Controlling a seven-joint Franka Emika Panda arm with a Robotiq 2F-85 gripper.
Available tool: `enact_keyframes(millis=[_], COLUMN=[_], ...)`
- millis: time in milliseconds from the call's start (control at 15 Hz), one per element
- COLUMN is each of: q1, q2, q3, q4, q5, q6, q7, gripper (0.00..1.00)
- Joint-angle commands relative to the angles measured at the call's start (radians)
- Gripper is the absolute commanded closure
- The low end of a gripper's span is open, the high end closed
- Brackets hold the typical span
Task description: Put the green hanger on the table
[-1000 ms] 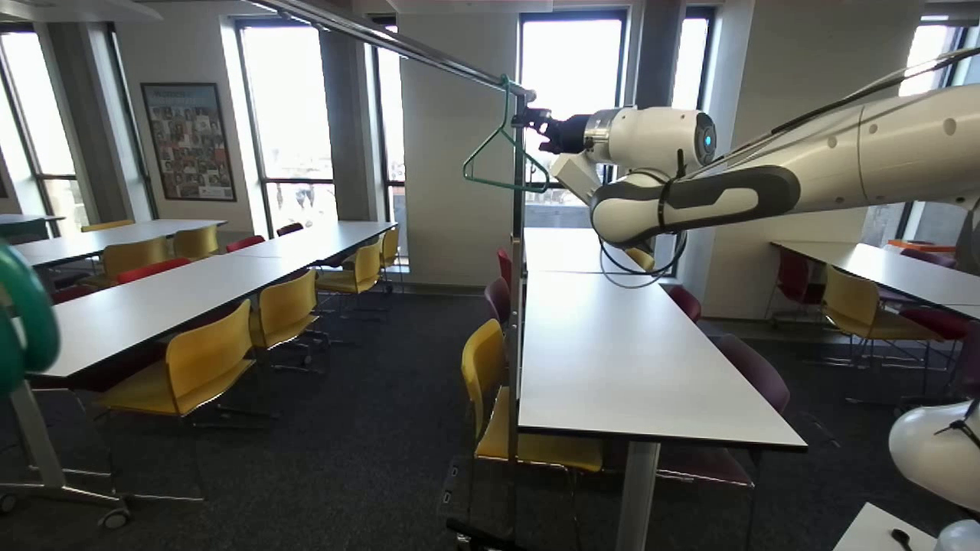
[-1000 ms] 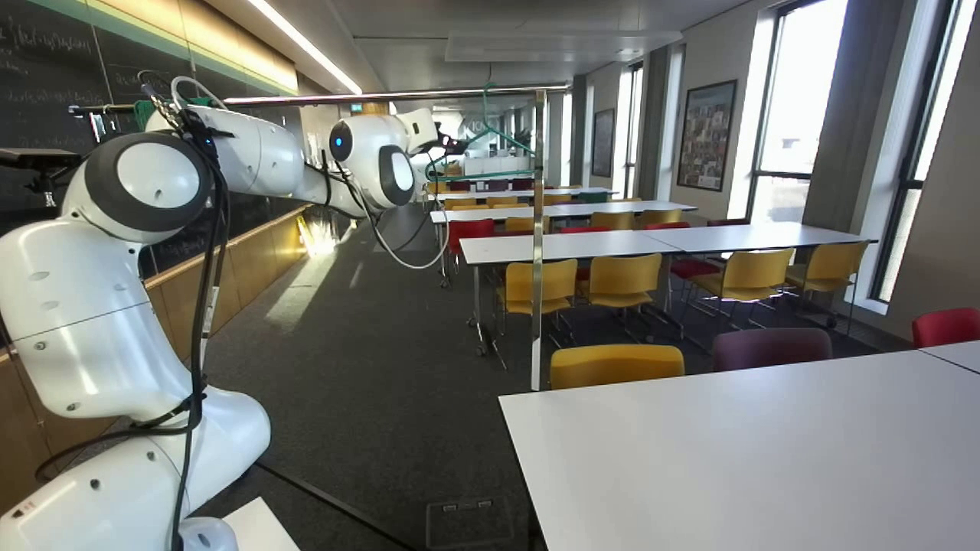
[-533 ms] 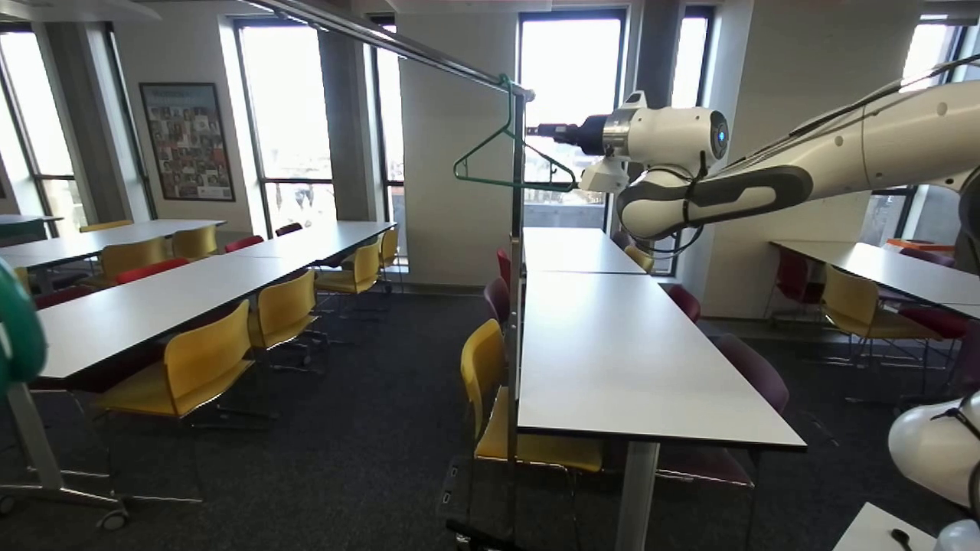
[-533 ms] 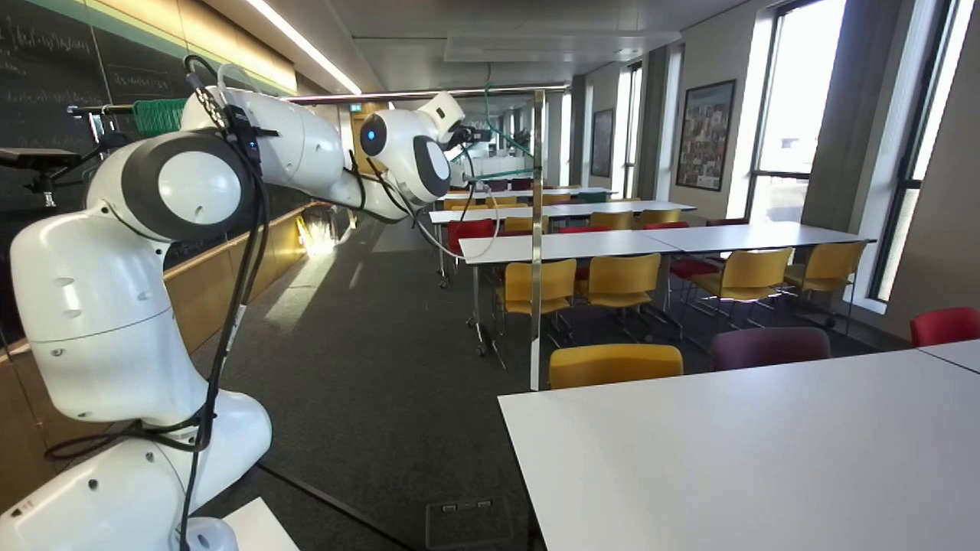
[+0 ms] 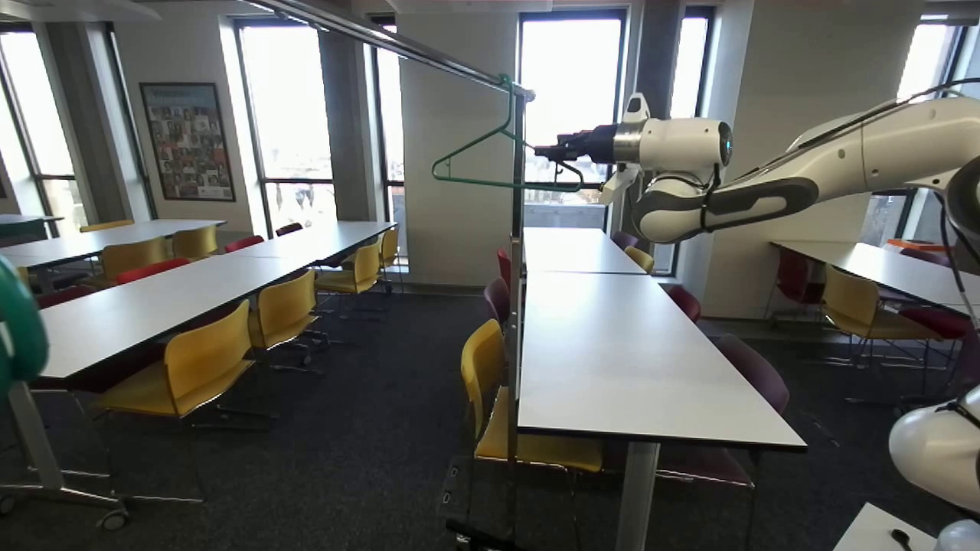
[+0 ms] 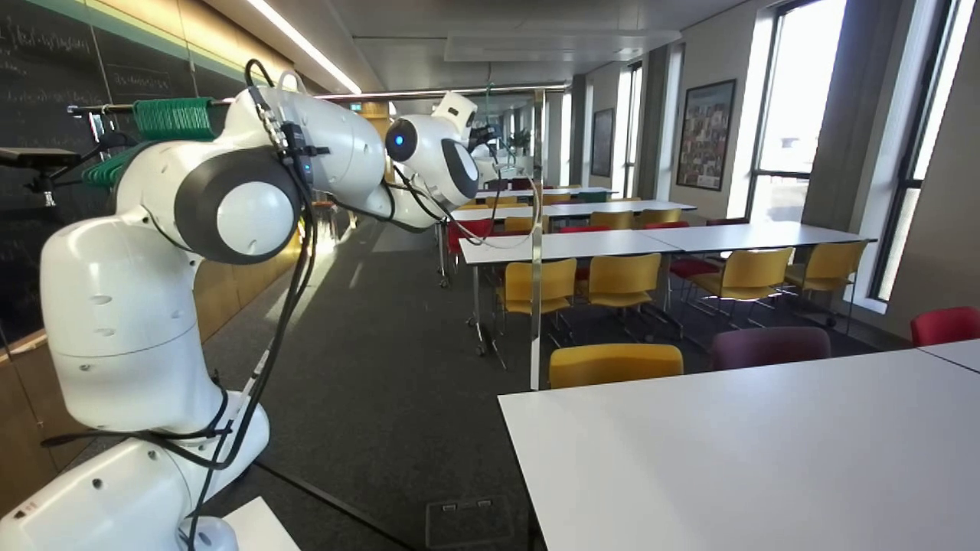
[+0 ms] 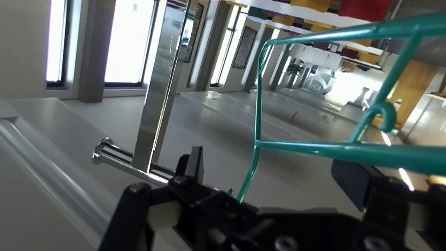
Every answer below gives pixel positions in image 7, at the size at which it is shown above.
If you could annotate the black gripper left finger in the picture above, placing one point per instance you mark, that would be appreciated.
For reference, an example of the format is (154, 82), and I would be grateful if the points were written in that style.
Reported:
(194, 165)

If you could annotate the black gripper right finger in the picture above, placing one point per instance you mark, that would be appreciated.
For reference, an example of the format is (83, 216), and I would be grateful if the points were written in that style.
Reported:
(363, 190)

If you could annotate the metal rack pole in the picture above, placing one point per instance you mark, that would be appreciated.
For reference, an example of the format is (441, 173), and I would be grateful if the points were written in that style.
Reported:
(158, 92)

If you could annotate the wooden door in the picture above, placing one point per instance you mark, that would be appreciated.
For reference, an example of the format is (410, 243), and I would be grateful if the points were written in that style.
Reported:
(413, 91)

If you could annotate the small framed poster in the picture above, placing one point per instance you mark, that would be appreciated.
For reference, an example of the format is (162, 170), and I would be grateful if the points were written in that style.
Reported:
(244, 46)

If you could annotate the large framed poster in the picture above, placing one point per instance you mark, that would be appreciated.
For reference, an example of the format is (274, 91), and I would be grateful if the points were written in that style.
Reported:
(196, 32)

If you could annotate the long white table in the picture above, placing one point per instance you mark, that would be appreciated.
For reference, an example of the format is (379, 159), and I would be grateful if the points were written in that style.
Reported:
(297, 11)
(335, 43)

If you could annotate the chrome clothes rail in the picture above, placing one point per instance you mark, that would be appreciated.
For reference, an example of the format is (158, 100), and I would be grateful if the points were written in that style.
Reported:
(116, 160)

